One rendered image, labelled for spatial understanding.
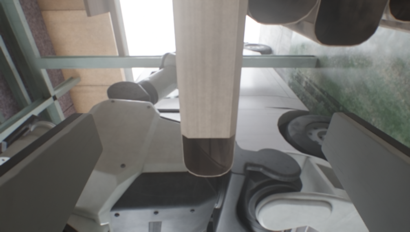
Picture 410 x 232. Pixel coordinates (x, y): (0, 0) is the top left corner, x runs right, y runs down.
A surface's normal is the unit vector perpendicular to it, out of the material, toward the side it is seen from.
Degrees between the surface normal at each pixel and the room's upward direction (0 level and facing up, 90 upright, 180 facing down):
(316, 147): 93
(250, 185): 34
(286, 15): 56
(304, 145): 73
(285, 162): 100
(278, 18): 79
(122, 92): 97
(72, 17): 90
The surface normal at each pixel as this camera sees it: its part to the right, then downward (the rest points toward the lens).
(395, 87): -1.00, 0.00
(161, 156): 0.17, -0.79
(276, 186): 0.00, 0.40
